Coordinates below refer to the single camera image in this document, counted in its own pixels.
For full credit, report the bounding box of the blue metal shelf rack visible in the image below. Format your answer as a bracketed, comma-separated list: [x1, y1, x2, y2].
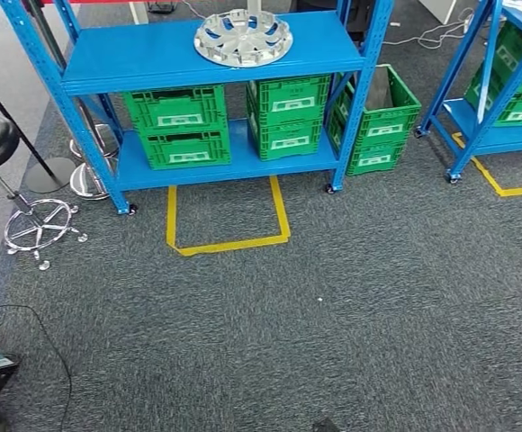
[414, 0, 522, 185]
[0, 0, 395, 216]

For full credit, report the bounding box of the yellow floor tape outline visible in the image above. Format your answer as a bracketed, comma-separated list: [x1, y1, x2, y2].
[451, 131, 522, 199]
[166, 175, 292, 258]

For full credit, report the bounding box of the silver plastic wheel hubcap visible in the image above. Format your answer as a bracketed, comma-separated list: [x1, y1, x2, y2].
[193, 8, 295, 69]

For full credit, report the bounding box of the chrome stanchion base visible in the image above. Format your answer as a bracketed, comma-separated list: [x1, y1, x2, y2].
[68, 121, 121, 161]
[68, 160, 112, 203]

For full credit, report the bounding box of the black stanchion grey base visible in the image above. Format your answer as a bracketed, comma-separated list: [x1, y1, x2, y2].
[0, 67, 77, 195]

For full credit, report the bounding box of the white cabinet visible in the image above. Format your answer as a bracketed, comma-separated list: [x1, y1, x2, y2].
[417, 0, 458, 25]

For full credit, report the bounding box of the black wire device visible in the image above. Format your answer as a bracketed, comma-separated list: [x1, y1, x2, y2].
[146, 0, 177, 15]

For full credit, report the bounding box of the white tangled cable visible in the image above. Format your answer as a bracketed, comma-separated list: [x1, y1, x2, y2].
[380, 5, 474, 51]

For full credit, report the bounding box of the black floor cable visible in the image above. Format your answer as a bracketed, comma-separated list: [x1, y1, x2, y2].
[0, 304, 73, 432]

